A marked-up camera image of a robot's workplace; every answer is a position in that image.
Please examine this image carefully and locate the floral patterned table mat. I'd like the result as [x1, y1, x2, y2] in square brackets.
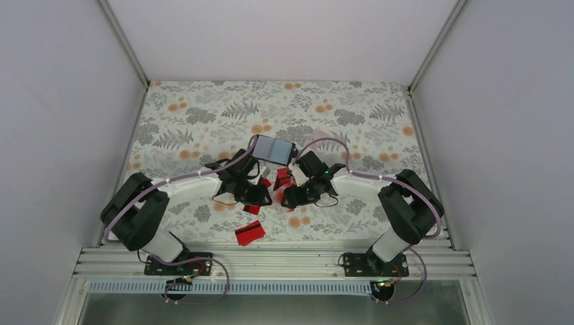
[126, 81, 428, 243]

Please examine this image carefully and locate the white floral card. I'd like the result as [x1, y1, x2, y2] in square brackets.
[309, 129, 328, 142]

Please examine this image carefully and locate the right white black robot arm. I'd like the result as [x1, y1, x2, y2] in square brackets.
[281, 152, 444, 276]

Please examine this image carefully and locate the aluminium rail frame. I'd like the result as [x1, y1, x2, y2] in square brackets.
[56, 240, 491, 324]

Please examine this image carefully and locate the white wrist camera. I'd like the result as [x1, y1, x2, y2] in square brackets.
[288, 163, 309, 187]
[257, 167, 271, 188]

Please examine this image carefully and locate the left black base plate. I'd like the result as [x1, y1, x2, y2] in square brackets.
[140, 256, 211, 276]

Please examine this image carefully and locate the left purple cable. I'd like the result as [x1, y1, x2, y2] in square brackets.
[102, 134, 260, 306]

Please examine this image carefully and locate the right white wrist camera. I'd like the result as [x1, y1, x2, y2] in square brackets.
[288, 163, 309, 187]

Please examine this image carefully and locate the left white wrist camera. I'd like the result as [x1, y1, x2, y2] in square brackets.
[257, 167, 271, 188]

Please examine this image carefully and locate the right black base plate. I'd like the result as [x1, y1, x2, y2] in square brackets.
[337, 252, 410, 278]

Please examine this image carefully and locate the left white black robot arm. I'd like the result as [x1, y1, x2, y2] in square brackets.
[100, 150, 272, 274]

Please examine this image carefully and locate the red card lower left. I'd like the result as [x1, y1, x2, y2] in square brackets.
[243, 204, 261, 215]

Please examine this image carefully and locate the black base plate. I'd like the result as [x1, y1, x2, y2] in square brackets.
[337, 252, 410, 278]
[140, 256, 211, 276]

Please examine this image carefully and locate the red card black stripe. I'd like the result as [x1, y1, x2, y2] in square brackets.
[234, 221, 265, 246]

